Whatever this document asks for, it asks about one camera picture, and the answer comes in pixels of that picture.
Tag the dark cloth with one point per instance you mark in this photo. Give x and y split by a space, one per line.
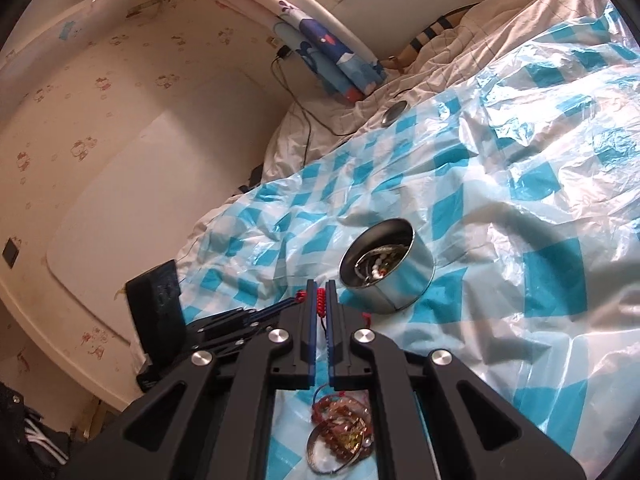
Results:
252 177

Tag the black striped garment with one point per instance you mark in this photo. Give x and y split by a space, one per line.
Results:
35 435

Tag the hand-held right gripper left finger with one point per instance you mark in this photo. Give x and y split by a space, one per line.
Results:
311 325

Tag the white striped quilt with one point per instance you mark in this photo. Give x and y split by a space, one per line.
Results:
450 60

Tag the dark wall socket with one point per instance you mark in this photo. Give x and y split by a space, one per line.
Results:
11 252

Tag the dark striped pillow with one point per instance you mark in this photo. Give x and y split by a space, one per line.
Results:
430 35

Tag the blue checkered plastic sheet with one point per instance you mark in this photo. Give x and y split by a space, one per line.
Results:
500 260

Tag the round metal tin lid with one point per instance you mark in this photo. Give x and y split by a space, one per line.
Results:
395 112

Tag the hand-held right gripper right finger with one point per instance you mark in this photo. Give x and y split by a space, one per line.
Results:
331 325

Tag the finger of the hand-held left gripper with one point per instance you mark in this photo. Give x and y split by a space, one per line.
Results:
275 307
225 342

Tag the blue printed curtain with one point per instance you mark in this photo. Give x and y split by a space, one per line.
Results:
335 55

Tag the round metal tin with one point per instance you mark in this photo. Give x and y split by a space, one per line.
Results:
395 290

